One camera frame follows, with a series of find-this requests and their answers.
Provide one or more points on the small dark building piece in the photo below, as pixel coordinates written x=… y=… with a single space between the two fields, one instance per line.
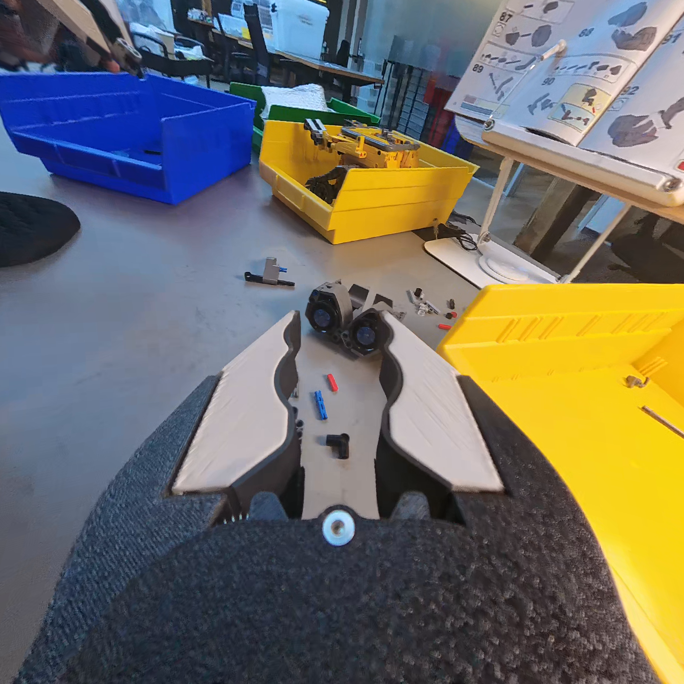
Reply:
x=662 y=422
x=636 y=381

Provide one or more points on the green storage bin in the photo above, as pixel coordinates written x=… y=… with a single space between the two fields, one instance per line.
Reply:
x=288 y=113

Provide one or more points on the black angled connector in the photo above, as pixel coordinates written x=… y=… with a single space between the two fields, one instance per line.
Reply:
x=339 y=443

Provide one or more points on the grey desk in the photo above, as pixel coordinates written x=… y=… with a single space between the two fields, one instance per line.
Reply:
x=133 y=320

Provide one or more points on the instruction booklet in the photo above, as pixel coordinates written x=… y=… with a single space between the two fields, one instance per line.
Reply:
x=588 y=69

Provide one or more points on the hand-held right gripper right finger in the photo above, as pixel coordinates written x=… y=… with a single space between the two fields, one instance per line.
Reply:
x=443 y=427

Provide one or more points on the blue axle pin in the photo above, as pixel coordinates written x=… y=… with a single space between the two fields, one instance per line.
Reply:
x=320 y=404

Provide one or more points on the bubble wrap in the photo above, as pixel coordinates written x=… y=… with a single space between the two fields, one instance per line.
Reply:
x=294 y=96

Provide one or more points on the scattered small building pieces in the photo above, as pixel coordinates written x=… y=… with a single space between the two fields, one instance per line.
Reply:
x=427 y=307

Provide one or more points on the red connector pin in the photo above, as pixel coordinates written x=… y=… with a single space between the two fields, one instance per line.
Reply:
x=332 y=382

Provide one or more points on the grey bent building beam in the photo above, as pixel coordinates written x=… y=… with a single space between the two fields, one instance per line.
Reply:
x=271 y=270

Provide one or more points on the background wooden table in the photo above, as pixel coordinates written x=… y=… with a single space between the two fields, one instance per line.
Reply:
x=320 y=64

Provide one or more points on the book stand with wooden tray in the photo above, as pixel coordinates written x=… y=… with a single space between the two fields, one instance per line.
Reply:
x=588 y=160

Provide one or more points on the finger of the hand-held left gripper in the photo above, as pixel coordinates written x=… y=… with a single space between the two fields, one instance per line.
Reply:
x=120 y=24
x=75 y=21

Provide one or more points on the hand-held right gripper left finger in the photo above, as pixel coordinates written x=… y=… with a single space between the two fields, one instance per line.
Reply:
x=235 y=427

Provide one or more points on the white board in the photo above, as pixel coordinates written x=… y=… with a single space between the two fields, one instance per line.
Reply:
x=491 y=262

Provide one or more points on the yellow bin with dividers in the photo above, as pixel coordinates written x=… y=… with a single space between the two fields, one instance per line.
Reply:
x=588 y=454

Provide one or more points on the black office chair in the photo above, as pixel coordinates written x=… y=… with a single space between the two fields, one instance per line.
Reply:
x=256 y=32
x=176 y=59

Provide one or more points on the rack of coloured bins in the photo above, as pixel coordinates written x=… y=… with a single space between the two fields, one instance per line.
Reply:
x=422 y=101

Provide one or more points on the person's left hand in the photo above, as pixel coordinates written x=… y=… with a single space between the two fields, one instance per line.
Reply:
x=21 y=37

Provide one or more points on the white storage crate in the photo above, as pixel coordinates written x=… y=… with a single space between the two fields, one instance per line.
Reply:
x=299 y=21

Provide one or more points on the yellow toy robot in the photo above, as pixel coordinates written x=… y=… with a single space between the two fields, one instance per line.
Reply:
x=363 y=149

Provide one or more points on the grey toy robot head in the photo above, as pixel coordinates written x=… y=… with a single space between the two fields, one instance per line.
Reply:
x=342 y=320

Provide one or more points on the yellow storage bin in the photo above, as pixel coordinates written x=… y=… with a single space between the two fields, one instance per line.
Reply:
x=401 y=197

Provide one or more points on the black pin connector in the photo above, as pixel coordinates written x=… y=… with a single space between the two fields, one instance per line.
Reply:
x=254 y=277

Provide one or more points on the blue storage bin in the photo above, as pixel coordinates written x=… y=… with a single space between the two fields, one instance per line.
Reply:
x=133 y=133

